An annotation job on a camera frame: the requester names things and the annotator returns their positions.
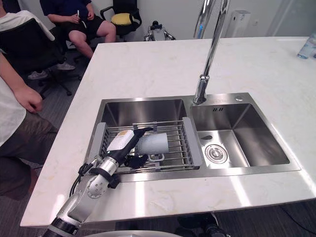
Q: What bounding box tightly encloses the black chair with yellow cushion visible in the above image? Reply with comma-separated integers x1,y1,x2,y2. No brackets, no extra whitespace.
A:
99,0,143,42

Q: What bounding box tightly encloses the chrome sink faucet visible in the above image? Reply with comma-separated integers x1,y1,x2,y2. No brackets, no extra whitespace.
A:
192,0,231,105

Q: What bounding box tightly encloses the small white robot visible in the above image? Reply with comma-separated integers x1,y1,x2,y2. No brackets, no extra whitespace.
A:
144,21,176,42

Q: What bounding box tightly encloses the round steel sink drain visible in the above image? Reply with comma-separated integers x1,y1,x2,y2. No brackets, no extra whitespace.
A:
204,145,228,163

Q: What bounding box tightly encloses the robot's dark foot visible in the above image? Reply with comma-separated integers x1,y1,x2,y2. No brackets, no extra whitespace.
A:
174,212,230,237

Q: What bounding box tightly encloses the white air purifier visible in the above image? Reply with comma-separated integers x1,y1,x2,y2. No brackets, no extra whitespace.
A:
226,10,251,38

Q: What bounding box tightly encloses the steel wire dish rack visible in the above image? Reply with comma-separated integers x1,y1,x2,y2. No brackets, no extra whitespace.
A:
90,118,204,171

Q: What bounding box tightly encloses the black office chair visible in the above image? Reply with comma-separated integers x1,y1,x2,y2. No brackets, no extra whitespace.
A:
48,0,104,65
0,17,73,99

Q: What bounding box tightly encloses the white cloth on chair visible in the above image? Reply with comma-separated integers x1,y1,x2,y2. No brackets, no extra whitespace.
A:
0,10,55,42

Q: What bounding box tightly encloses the person seated on chair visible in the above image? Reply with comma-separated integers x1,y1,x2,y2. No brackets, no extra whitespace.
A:
27,0,117,80

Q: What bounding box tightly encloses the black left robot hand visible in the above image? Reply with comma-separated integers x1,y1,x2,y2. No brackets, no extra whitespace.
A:
106,126,154,169

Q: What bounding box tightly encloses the white marble kitchen island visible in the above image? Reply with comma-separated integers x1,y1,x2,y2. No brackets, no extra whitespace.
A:
20,36,316,227

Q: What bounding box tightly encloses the person standing beside island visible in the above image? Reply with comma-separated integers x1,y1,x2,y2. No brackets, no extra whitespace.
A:
0,48,59,201

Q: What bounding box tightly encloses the pale blue cup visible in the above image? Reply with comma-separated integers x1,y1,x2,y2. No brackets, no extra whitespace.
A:
136,132,170,161

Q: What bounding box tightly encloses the stainless steel double sink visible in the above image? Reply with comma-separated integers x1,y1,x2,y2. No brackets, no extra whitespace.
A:
83,92,302,183

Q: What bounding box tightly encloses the clear plastic water bottle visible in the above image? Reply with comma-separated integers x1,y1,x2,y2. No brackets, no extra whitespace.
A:
297,31,316,60

